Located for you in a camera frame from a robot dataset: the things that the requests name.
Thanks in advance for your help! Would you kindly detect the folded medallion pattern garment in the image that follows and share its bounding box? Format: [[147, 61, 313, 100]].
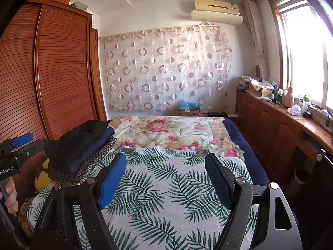
[[47, 137, 117, 186]]

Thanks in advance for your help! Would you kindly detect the green cap white bottle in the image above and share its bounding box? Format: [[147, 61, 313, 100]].
[[302, 95, 309, 114]]

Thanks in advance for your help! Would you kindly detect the brown louvered wooden wardrobe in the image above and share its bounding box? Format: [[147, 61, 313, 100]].
[[1, 0, 106, 140]]

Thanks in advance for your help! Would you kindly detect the long wooden sideboard cabinet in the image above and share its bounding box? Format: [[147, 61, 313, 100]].
[[235, 90, 332, 183]]

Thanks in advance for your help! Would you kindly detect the green leaf print sheet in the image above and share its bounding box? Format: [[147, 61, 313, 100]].
[[25, 147, 260, 250]]

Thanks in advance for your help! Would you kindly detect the window with wooden frame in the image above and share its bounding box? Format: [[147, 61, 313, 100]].
[[268, 0, 332, 109]]

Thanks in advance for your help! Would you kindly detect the black printed t-shirt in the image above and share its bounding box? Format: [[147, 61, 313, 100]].
[[43, 120, 114, 173]]

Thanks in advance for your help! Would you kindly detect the floral quilt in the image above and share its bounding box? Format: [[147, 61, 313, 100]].
[[108, 116, 244, 160]]

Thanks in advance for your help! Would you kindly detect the folded navy garment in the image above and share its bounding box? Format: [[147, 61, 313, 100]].
[[57, 126, 115, 173]]

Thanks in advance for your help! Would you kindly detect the navy blue blanket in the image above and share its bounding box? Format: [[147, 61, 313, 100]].
[[223, 118, 270, 186]]

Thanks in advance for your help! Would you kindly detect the pink bottle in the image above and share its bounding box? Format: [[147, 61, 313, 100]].
[[283, 86, 294, 108]]

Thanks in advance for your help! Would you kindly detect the window side curtain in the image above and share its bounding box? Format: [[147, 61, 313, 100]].
[[243, 0, 269, 80]]

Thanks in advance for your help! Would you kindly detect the white pink crumpled bag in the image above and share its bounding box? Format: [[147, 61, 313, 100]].
[[287, 104, 302, 116]]

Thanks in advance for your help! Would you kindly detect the person's left hand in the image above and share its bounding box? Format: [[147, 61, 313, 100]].
[[5, 177, 19, 214]]

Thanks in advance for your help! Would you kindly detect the cardboard box on sideboard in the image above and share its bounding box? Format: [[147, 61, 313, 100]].
[[248, 78, 274, 98]]

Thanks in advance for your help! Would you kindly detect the cream wall air conditioner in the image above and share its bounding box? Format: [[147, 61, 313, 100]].
[[191, 0, 243, 25]]

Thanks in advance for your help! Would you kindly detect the yellow plush toy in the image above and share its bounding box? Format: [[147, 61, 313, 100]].
[[34, 159, 52, 193]]

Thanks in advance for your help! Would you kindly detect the pink circle pattern curtain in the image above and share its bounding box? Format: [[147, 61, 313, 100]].
[[99, 25, 232, 112]]

